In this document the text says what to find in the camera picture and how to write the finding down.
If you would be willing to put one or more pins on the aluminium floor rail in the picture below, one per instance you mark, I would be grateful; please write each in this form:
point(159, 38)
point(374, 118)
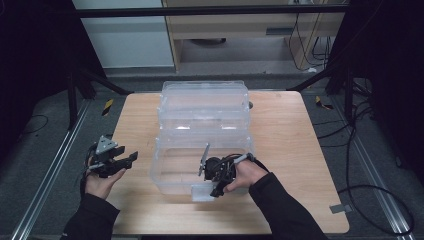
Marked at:
point(376, 176)
point(50, 170)

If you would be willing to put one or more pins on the grey tape piece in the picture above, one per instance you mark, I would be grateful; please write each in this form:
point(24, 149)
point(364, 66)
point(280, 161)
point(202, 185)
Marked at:
point(340, 208)

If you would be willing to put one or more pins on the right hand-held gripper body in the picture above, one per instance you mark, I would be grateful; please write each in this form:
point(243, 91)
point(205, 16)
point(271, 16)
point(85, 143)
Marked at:
point(220, 170)

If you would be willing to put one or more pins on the black metal stand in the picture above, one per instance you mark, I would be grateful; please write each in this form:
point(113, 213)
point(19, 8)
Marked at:
point(72, 100)
point(348, 93)

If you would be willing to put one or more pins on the white cabinet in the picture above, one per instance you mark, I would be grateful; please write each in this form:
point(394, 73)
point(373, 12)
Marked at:
point(126, 40)

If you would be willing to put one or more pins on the clear plastic box lid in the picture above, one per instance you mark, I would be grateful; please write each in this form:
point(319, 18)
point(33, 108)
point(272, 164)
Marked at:
point(203, 106)

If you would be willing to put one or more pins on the black horizontal frame bar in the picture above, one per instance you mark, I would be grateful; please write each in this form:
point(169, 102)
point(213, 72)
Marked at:
point(200, 11)

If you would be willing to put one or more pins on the person's right hand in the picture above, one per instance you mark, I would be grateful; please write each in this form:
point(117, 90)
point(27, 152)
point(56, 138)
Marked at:
point(248, 175)

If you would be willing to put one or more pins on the light wooden desk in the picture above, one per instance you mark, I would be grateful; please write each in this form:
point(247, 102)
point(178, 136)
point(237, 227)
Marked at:
point(233, 23)

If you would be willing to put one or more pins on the black table grommet hole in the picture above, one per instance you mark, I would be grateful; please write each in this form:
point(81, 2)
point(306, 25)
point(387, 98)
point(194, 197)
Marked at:
point(251, 105)

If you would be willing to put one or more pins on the white plug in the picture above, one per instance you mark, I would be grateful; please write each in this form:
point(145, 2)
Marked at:
point(311, 70)

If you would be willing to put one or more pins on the person's left hand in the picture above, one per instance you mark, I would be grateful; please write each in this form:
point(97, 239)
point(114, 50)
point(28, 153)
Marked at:
point(100, 186)

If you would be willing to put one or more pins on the clear plastic storage box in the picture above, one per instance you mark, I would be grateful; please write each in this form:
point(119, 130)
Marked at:
point(173, 166)

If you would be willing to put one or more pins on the yellow and black tape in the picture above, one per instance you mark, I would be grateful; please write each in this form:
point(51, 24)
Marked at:
point(107, 107)
point(322, 103)

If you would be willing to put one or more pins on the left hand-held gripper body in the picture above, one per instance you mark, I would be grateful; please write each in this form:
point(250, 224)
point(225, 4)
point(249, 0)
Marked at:
point(103, 163)

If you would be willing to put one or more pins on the black curtain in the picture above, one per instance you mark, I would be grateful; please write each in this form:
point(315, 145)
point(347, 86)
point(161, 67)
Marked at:
point(33, 66)
point(393, 83)

